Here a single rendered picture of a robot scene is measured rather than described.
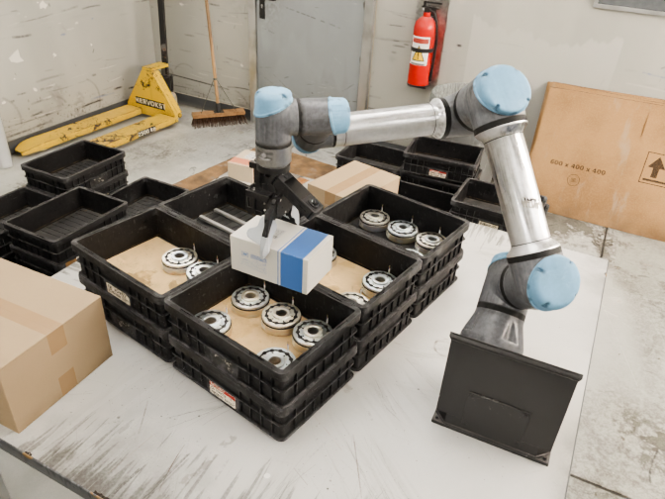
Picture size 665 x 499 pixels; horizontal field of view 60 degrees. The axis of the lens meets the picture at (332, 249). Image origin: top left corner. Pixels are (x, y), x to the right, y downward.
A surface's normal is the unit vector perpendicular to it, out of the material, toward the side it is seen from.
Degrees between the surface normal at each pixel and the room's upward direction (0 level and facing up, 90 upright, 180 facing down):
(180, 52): 90
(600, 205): 72
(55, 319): 0
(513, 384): 90
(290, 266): 90
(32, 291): 0
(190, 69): 90
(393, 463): 0
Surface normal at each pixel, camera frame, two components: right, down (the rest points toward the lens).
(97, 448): 0.05, -0.84
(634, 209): -0.43, 0.18
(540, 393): -0.43, 0.47
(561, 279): 0.25, 0.05
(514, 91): 0.18, -0.21
